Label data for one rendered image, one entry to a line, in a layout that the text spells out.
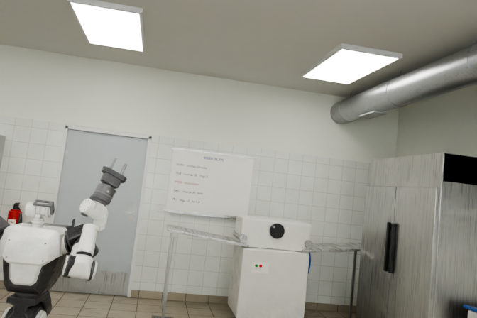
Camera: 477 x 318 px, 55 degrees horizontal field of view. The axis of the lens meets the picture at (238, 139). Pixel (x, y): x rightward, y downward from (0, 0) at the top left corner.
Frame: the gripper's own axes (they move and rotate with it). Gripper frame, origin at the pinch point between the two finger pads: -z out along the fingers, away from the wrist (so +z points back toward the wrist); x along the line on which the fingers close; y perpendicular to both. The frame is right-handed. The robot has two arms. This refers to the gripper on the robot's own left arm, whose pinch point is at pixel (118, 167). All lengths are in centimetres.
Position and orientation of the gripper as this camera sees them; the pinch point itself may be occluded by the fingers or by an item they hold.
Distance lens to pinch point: 222.5
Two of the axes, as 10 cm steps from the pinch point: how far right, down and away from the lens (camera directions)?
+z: -3.5, 8.4, -4.1
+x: -7.4, -5.2, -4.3
